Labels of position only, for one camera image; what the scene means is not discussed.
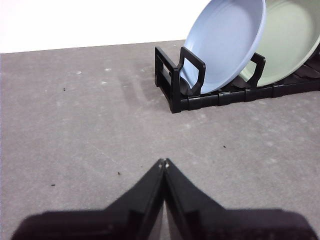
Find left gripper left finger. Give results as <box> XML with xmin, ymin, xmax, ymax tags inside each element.
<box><xmin>11</xmin><ymin>158</ymin><xmax>166</xmax><ymax>240</ymax></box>

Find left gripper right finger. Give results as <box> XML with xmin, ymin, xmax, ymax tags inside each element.
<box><xmin>164</xmin><ymin>158</ymin><xmax>320</xmax><ymax>240</ymax></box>

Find blue round plate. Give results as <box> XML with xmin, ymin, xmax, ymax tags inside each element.
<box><xmin>178</xmin><ymin>0</ymin><xmax>268</xmax><ymax>94</ymax></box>

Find green round plate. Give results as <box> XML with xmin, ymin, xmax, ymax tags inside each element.
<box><xmin>238</xmin><ymin>0</ymin><xmax>320</xmax><ymax>88</ymax></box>

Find black plastic plate rack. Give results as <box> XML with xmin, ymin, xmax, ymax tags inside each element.
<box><xmin>154</xmin><ymin>46</ymin><xmax>320</xmax><ymax>115</ymax></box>

